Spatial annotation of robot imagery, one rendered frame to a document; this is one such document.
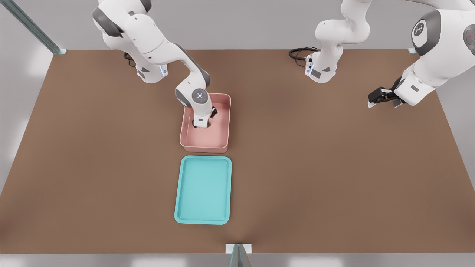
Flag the pink open box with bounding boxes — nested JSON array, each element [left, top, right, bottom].
[[180, 93, 232, 154]]

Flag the pale blue-green tray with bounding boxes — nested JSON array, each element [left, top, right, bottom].
[[174, 155, 233, 225]]

